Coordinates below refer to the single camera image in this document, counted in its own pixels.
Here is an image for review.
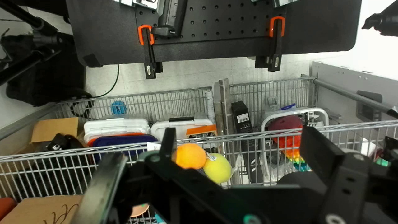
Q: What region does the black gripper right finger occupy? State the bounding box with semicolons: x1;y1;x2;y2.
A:
300;127;367;224

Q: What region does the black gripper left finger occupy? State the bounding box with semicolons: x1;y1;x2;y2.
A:
71;153;127;224

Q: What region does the white plastic container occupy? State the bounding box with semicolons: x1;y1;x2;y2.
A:
83;118;150;143

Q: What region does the red toy in basket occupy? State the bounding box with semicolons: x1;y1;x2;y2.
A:
267;116;303;162

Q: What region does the brown cardboard box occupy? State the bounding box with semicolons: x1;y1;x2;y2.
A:
31;117;79;143

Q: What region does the right orange clamp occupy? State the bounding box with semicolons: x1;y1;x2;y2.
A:
255;15;286;72

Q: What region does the orange clamp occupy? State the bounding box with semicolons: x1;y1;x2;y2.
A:
255;15;286;72
137;23;163;79

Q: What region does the left orange clamp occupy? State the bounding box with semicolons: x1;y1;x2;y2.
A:
137;23;163;79

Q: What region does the black perforated table board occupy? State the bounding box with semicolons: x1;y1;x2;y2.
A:
66;0;362;67

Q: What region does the wire shelf rack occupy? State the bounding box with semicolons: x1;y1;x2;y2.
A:
0;78;398;200

